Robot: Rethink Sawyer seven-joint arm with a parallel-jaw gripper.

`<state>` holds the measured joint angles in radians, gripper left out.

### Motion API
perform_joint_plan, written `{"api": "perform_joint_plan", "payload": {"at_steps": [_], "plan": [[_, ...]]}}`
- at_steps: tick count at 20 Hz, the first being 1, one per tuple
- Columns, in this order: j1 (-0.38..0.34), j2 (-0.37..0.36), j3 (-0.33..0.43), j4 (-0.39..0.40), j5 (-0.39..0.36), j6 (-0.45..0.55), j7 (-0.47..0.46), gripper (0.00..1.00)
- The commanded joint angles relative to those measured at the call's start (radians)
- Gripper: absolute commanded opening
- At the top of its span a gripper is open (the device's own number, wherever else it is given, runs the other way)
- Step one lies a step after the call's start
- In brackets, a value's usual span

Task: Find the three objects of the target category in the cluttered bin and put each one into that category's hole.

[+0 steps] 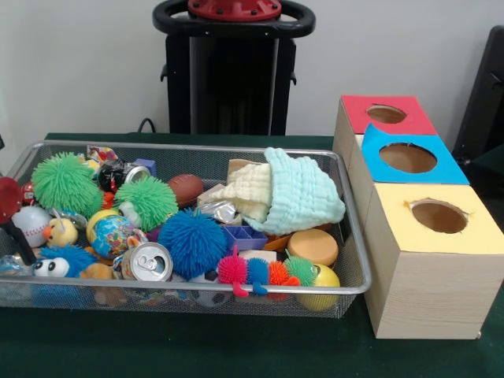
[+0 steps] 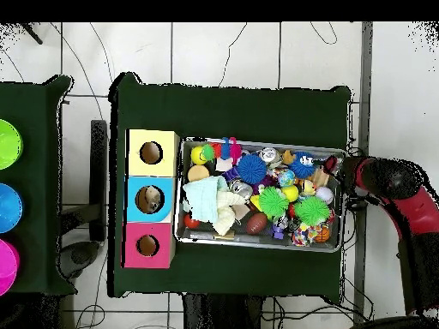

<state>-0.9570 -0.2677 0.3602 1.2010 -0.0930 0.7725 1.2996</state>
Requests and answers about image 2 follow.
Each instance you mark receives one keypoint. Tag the silver-top drink can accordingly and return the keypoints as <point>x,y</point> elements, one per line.
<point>269,155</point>

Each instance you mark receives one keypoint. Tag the dark slanted rod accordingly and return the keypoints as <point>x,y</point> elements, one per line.
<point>34,36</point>

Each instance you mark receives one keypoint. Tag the green spiky rubber ball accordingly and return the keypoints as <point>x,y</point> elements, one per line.
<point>312,209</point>

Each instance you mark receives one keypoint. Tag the green spiky ball with eyes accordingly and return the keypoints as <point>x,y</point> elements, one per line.
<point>273,202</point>

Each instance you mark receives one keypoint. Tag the cream knit cloth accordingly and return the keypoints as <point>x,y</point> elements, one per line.
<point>226,212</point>

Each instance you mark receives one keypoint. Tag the dark green table cloth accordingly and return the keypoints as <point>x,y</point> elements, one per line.
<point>223,113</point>
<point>34,102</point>

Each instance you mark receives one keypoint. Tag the pink plastic bowl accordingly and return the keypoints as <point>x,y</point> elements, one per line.
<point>8,267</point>

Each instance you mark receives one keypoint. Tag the blue plastic bowl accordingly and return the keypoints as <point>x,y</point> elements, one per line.
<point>10,207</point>

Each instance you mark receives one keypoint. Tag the round orange sponge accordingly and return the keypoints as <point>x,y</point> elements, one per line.
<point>198,173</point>

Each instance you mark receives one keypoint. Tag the shallow silver mesh bin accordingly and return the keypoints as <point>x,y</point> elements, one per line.
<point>264,240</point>

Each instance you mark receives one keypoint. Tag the white baseball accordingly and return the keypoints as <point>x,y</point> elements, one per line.
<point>324,194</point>

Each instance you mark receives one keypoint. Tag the wooden three-hole box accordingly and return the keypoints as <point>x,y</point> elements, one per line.
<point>164,164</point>

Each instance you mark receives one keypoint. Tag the rainbow spiky caterpillar toy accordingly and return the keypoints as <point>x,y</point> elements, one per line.
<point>235,150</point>

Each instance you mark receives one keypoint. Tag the yellow smiley ball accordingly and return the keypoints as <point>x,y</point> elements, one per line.
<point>197,156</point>

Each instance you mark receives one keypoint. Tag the black upright panel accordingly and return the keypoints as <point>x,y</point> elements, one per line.
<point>98,171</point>

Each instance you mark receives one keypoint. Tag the blue spiky rubber ball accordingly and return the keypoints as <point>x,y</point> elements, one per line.
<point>252,168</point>

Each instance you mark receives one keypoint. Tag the green plastic bowl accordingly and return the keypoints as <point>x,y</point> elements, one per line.
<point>10,144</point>

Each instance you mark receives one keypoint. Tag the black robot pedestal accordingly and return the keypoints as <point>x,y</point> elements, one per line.
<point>223,315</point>

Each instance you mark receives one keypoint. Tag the mint green cloth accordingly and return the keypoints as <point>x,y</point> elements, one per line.
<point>204,198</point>

